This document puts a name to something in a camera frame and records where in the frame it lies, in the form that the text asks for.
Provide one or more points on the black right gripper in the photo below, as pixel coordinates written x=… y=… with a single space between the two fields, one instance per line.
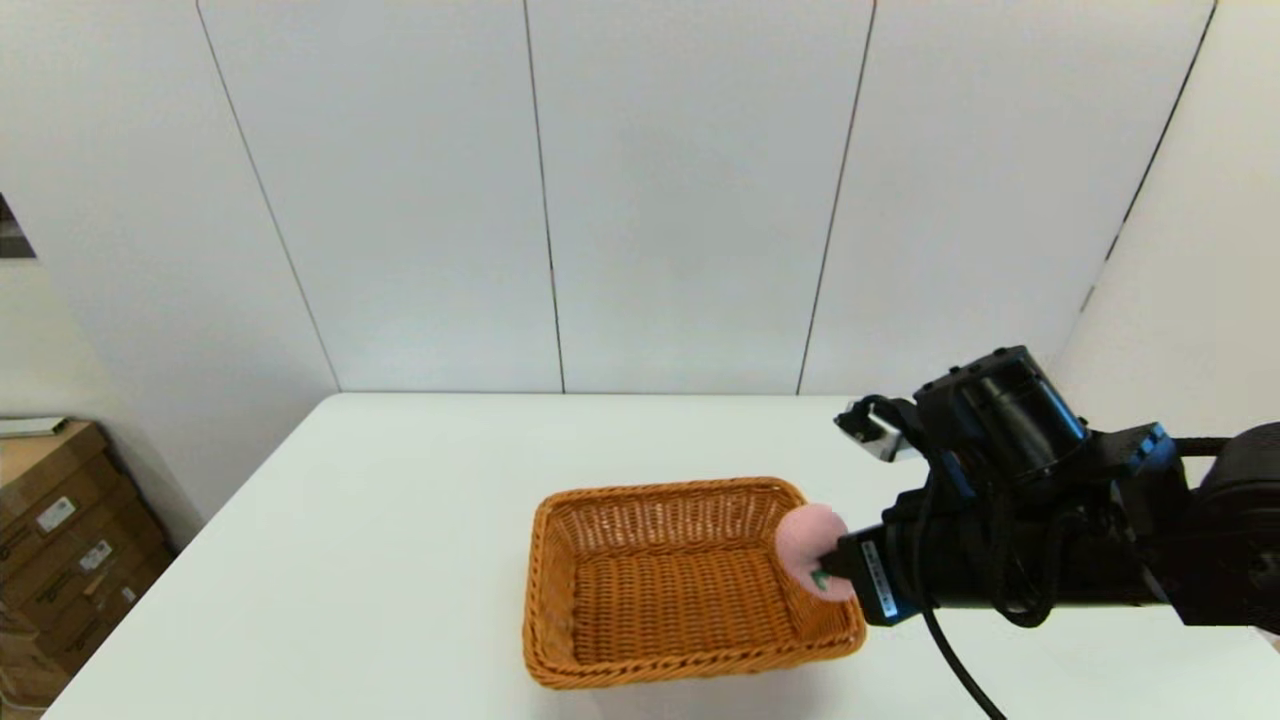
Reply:
x=965 y=560

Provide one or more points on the pink toy peach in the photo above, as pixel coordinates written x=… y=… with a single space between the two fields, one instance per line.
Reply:
x=805 y=535

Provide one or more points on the orange woven wicker basket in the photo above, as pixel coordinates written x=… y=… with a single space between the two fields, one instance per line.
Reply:
x=660 y=600

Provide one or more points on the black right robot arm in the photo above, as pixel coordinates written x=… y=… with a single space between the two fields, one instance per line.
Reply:
x=1230 y=540

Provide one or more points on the brown cardboard box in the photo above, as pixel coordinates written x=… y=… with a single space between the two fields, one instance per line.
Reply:
x=110 y=535
x=130 y=600
x=45 y=470

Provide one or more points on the flat white board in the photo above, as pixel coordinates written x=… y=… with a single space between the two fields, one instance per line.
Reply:
x=30 y=428

